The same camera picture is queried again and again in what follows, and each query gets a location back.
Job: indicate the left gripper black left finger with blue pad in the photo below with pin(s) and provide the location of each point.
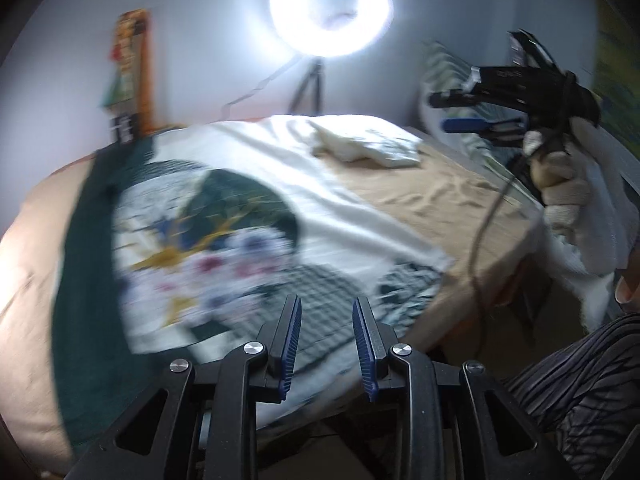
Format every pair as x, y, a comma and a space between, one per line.
274, 374

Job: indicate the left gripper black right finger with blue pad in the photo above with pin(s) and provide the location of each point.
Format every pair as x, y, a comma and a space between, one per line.
373, 340

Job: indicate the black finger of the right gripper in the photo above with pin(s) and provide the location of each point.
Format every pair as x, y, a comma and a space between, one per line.
453, 98

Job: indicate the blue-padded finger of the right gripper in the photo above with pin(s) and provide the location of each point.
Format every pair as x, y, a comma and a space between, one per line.
509, 132

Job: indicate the white green printed t-shirt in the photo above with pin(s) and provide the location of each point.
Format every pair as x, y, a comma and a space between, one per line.
183, 245

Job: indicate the white gloved right hand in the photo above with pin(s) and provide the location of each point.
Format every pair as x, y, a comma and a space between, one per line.
583, 194

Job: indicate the green striped white pillow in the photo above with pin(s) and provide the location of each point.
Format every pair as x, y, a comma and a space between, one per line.
442, 70

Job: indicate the folded white garment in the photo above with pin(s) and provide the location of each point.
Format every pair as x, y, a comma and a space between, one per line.
350, 138

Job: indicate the beige bed cover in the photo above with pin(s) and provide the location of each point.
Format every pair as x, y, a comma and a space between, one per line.
442, 200

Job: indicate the striped trouser leg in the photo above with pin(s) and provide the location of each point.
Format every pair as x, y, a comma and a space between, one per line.
587, 394

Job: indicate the black ring light tripod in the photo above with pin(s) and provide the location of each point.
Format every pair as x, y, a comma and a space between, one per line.
313, 83

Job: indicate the white ring light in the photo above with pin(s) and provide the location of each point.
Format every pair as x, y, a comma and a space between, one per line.
330, 28

